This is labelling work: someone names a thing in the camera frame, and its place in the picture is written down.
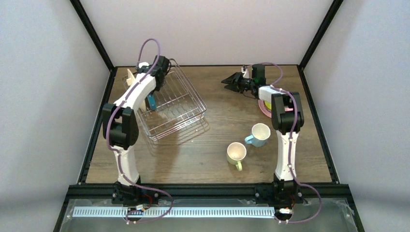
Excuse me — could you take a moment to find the lime green bowl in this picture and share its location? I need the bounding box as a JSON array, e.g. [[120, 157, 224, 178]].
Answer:
[[264, 101, 272, 112]]

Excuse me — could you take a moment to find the pink round plate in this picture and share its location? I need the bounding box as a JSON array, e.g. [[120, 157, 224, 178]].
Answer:
[[258, 98, 293, 119]]

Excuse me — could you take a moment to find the bamboo pattern square plate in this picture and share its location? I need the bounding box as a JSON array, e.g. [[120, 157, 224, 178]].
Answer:
[[126, 69, 135, 87]]

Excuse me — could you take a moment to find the teal polka dot plate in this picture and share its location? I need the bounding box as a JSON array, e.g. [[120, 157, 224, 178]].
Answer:
[[146, 92, 157, 111]]

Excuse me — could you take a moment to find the metal wire dish rack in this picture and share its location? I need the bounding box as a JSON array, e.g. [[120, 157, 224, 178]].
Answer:
[[136, 58, 206, 141]]

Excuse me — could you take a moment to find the light blue mug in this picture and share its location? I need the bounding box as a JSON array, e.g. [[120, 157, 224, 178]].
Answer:
[[244, 123, 271, 147]]

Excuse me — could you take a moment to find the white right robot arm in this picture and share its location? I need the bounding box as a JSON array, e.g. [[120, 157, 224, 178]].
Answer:
[[221, 62, 304, 191]]

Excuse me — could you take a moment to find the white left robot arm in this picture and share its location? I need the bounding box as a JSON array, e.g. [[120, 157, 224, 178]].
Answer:
[[102, 56, 170, 187]]

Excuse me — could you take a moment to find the pale green mug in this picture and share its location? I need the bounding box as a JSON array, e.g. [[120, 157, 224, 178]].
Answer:
[[226, 142, 247, 171]]

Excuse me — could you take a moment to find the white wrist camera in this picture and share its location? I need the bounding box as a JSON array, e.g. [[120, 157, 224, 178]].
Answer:
[[241, 65, 251, 79]]

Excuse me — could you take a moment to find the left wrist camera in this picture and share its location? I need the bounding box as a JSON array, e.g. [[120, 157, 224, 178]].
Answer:
[[136, 62, 150, 73]]

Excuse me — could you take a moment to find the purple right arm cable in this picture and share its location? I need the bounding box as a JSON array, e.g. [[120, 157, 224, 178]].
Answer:
[[243, 62, 322, 225]]

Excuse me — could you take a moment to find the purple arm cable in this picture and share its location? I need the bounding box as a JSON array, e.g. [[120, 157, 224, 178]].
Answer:
[[243, 62, 322, 225], [105, 38, 175, 225]]

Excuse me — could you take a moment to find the white slotted cable duct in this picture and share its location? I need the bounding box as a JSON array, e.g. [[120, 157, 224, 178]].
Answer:
[[71, 206, 275, 219]]

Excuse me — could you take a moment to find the black aluminium frame rail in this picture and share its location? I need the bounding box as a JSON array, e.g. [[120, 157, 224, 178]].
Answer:
[[54, 183, 365, 232]]

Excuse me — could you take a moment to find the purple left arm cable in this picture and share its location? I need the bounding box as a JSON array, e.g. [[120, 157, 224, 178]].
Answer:
[[105, 38, 175, 225]]

